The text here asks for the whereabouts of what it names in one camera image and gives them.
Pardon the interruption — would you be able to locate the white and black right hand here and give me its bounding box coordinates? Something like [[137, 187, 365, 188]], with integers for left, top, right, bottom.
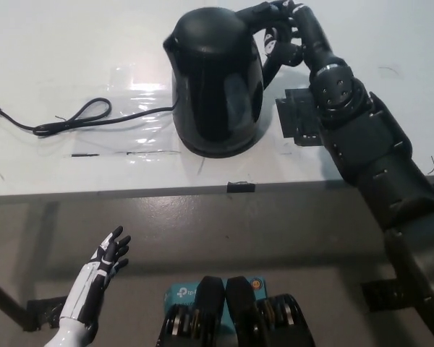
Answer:
[[252, 0, 354, 79]]

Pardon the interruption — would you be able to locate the white and black left hand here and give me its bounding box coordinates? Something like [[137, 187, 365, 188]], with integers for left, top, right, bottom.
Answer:
[[59, 226, 132, 325]]

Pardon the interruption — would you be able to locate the black electric kettle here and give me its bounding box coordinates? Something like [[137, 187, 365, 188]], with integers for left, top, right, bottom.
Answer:
[[162, 7, 297, 153]]

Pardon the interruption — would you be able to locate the round black kettle base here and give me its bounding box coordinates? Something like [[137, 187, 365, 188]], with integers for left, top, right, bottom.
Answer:
[[176, 135, 265, 158]]

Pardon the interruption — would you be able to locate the square black tape patch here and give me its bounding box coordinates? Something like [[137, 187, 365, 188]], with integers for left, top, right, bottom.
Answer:
[[276, 86, 325, 147]]

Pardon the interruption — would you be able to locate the teal tp-link box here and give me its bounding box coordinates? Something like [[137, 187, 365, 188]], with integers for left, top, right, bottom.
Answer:
[[163, 276, 267, 333]]

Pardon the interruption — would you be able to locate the black table leg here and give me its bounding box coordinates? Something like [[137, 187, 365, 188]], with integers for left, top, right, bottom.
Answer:
[[0, 273, 30, 332]]

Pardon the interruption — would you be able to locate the clear plastic sheet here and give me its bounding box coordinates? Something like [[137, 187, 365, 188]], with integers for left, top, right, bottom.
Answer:
[[70, 85, 182, 158]]

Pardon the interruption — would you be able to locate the small black edge tape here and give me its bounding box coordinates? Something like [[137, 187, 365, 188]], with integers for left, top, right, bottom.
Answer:
[[226, 180, 257, 194]]

